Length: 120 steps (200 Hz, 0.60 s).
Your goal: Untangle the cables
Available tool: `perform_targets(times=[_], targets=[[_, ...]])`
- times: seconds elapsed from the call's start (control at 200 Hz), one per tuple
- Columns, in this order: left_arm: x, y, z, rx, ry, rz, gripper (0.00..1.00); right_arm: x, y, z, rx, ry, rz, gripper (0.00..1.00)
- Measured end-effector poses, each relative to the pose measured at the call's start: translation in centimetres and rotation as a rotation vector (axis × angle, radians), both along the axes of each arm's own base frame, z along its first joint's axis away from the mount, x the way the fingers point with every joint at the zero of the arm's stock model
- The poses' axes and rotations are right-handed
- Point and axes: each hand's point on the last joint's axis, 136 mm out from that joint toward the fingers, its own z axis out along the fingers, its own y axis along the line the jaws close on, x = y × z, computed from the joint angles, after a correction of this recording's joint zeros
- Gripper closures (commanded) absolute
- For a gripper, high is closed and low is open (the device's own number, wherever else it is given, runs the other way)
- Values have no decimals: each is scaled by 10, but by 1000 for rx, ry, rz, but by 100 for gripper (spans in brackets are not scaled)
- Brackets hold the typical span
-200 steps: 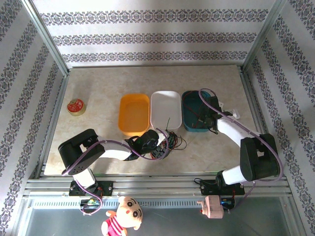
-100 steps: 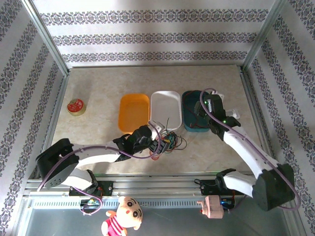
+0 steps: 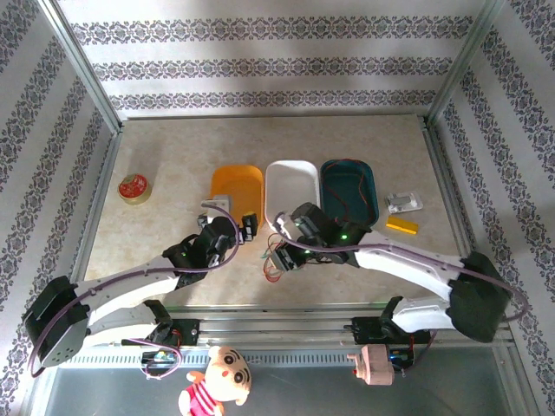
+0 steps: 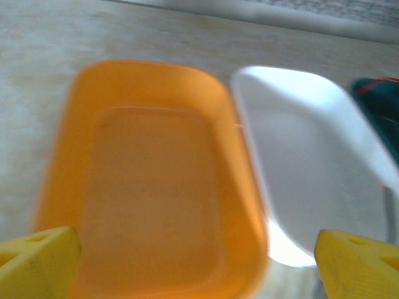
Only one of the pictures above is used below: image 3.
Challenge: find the thin black cable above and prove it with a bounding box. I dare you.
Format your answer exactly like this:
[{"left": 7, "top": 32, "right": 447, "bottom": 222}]
[{"left": 264, "top": 236, "right": 288, "bottom": 278}]

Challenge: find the thin red cable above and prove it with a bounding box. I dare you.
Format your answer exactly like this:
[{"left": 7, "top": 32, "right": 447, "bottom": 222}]
[{"left": 259, "top": 159, "right": 378, "bottom": 283}]

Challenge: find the orange plastic tray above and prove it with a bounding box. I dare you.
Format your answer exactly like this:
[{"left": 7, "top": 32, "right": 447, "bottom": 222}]
[{"left": 210, "top": 164, "right": 265, "bottom": 246}]

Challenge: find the teal plastic tray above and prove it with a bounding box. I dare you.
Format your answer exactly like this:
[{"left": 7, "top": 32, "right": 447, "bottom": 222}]
[{"left": 319, "top": 158, "right": 380, "bottom": 230}]

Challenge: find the white plastic tray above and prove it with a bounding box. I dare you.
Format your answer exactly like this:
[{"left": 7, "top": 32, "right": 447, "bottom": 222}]
[{"left": 264, "top": 159, "right": 321, "bottom": 231}]

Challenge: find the round jar with red lid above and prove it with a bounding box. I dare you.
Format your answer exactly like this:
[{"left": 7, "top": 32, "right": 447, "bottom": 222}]
[{"left": 117, "top": 172, "right": 153, "bottom": 206}]

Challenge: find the yellow flat block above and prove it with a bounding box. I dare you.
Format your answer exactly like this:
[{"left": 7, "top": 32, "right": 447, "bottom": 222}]
[{"left": 385, "top": 216, "right": 420, "bottom": 236}]

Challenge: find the clear plastic blister package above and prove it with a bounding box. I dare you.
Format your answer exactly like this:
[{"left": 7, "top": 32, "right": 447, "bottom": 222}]
[{"left": 384, "top": 190, "right": 424, "bottom": 215}]

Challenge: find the perforated metal strip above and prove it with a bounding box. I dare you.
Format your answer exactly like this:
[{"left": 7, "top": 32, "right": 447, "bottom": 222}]
[{"left": 64, "top": 353, "right": 498, "bottom": 370}]

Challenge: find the small circuit board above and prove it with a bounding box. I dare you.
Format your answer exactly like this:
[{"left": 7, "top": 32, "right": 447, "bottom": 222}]
[
  {"left": 388, "top": 346, "right": 416, "bottom": 374},
  {"left": 140, "top": 348, "right": 180, "bottom": 366}
]

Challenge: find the plush cartoon boy doll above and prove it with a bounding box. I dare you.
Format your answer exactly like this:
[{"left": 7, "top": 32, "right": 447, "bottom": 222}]
[{"left": 178, "top": 345, "right": 253, "bottom": 416}]

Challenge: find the pink plastic toy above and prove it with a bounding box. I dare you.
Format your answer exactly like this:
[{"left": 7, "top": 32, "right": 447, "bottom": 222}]
[{"left": 346, "top": 343, "right": 396, "bottom": 387}]

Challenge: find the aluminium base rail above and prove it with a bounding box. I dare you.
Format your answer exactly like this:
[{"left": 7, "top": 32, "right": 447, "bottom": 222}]
[{"left": 69, "top": 302, "right": 515, "bottom": 353}]

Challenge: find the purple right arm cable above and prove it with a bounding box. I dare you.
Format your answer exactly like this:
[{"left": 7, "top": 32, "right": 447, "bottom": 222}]
[{"left": 277, "top": 211, "right": 531, "bottom": 324}]

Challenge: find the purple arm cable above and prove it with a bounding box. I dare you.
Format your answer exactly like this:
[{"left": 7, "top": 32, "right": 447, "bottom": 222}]
[
  {"left": 277, "top": 211, "right": 531, "bottom": 324},
  {"left": 27, "top": 204, "right": 241, "bottom": 381}
]

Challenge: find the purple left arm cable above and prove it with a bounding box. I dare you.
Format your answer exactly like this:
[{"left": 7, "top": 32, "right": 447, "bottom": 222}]
[{"left": 27, "top": 204, "right": 241, "bottom": 381}]

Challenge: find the aluminium side rail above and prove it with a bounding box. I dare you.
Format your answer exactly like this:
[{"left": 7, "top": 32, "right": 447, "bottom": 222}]
[
  {"left": 67, "top": 129, "right": 125, "bottom": 287},
  {"left": 418, "top": 114, "right": 486, "bottom": 261}
]

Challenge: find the aluminium frame post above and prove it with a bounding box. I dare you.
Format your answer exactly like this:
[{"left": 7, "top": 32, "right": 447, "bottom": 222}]
[
  {"left": 36, "top": 0, "right": 123, "bottom": 134},
  {"left": 426, "top": 0, "right": 509, "bottom": 127}
]

